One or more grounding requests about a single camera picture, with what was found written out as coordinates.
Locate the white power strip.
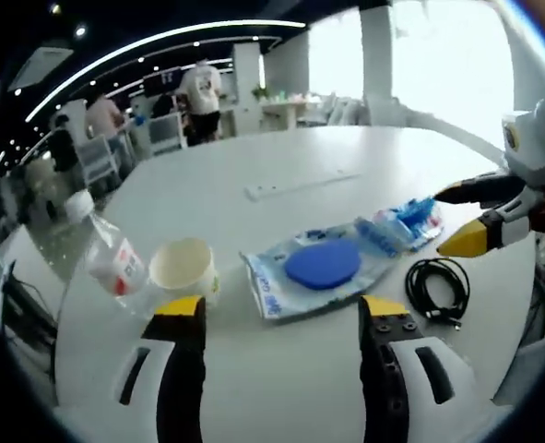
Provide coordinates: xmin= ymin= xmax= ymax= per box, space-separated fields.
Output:
xmin=244 ymin=172 xmax=362 ymax=201

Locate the blue tissue pack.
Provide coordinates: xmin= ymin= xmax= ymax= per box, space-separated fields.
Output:
xmin=354 ymin=195 xmax=445 ymax=258

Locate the wet wipes pack blue lid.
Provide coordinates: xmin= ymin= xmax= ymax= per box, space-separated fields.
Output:
xmin=239 ymin=221 xmax=396 ymax=321

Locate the white table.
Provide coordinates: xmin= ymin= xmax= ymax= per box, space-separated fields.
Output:
xmin=53 ymin=124 xmax=539 ymax=443

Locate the ceiling air conditioner unit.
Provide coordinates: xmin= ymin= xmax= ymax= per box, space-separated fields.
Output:
xmin=6 ymin=42 xmax=76 ymax=92

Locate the black cable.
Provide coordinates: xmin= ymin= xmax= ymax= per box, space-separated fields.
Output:
xmin=404 ymin=257 xmax=471 ymax=330

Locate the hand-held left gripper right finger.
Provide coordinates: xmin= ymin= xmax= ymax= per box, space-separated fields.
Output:
xmin=358 ymin=293 xmax=479 ymax=443

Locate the white mesh office chair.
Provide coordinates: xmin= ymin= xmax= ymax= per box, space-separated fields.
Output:
xmin=75 ymin=135 xmax=122 ymax=186
xmin=148 ymin=114 xmax=184 ymax=157

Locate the clear plastic bottle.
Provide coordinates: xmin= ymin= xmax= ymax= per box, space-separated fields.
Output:
xmin=64 ymin=189 xmax=152 ymax=311

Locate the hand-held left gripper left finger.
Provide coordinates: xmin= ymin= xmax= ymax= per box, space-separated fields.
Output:
xmin=53 ymin=294 xmax=207 ymax=443

